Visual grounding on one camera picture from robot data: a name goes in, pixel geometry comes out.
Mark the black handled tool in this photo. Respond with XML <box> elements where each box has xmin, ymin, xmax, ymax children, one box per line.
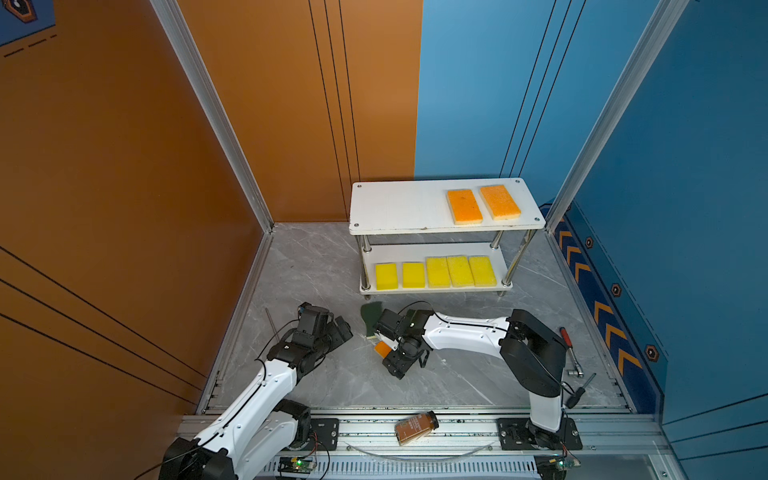
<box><xmin>565</xmin><ymin>373</ymin><xmax>596</xmax><ymax>409</ymax></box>

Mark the white two-tier shelf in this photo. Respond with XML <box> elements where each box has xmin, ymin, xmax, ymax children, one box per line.
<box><xmin>349</xmin><ymin>178</ymin><xmax>545</xmax><ymax>297</ymax></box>

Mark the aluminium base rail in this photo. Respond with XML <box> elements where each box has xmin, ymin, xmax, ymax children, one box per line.
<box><xmin>161</xmin><ymin>407</ymin><xmax>679</xmax><ymax>480</ymax></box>

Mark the aluminium corner post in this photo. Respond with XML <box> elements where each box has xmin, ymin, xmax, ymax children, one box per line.
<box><xmin>545</xmin><ymin>0</ymin><xmax>689</xmax><ymax>234</ymax></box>
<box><xmin>150</xmin><ymin>0</ymin><xmax>274</xmax><ymax>234</ymax></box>

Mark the aluminium corner post right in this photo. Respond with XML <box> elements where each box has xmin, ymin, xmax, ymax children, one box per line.
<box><xmin>545</xmin><ymin>0</ymin><xmax>689</xmax><ymax>234</ymax></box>

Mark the yellow sponge stack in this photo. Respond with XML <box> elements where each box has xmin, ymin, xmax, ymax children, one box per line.
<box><xmin>402</xmin><ymin>262</ymin><xmax>426</xmax><ymax>289</ymax></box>

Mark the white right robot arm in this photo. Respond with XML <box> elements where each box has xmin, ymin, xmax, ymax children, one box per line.
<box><xmin>373</xmin><ymin>309</ymin><xmax>583</xmax><ymax>453</ymax></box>

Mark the green circuit board left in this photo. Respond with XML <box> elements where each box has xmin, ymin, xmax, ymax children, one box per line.
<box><xmin>277</xmin><ymin>457</ymin><xmax>317</xmax><ymax>475</ymax></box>

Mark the red handled screwdriver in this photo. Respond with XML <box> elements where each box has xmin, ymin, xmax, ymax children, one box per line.
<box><xmin>559</xmin><ymin>327</ymin><xmax>584</xmax><ymax>378</ymax></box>

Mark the circuit board right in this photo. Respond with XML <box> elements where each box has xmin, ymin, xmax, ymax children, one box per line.
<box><xmin>537</xmin><ymin>456</ymin><xmax>581</xmax><ymax>476</ymax></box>

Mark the aluminium corner post left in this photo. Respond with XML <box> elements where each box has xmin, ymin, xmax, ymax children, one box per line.
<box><xmin>150</xmin><ymin>0</ymin><xmax>274</xmax><ymax>234</ymax></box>

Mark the orange sponge stack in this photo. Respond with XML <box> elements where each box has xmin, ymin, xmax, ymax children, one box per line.
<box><xmin>479</xmin><ymin>185</ymin><xmax>521</xmax><ymax>221</ymax></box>

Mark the green scouring sponge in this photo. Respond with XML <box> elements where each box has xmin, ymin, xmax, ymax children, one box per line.
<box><xmin>360</xmin><ymin>301</ymin><xmax>383</xmax><ymax>338</ymax></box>

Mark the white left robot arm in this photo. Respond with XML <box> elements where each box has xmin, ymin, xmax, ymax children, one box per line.
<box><xmin>159</xmin><ymin>302</ymin><xmax>352</xmax><ymax>479</ymax></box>

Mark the brown spice bottle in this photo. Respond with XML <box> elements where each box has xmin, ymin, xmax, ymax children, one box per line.
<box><xmin>394</xmin><ymin>411</ymin><xmax>439</xmax><ymax>446</ymax></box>

